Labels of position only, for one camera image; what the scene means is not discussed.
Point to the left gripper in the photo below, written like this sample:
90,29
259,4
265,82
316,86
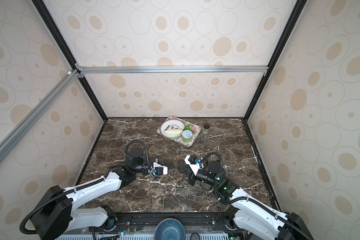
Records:
161,163

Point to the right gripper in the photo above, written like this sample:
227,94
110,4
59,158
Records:
188,173

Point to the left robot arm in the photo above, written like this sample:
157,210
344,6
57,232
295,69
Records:
90,189

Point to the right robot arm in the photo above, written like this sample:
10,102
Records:
252,204

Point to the pale cabbage piece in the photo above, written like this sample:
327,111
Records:
173,133

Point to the green tin can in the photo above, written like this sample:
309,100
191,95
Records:
187,136

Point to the empty glass shaker silver lid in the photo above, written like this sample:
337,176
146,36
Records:
204,138

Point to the white plate with rim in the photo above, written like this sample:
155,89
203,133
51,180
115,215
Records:
171,124

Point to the green leaf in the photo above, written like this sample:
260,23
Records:
188,127

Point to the herb jar black lid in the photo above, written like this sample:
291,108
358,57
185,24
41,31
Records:
206,128

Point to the blue bowl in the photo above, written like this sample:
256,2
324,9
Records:
170,229

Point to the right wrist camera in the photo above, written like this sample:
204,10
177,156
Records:
194,163

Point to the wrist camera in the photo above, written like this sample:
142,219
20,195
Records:
159,170
194,163

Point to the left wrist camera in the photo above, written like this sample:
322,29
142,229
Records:
159,170

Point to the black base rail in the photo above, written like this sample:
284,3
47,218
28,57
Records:
194,224

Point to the horizontal aluminium rail back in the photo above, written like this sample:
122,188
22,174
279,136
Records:
173,70

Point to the diagonal aluminium rail left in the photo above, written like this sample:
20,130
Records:
14,137

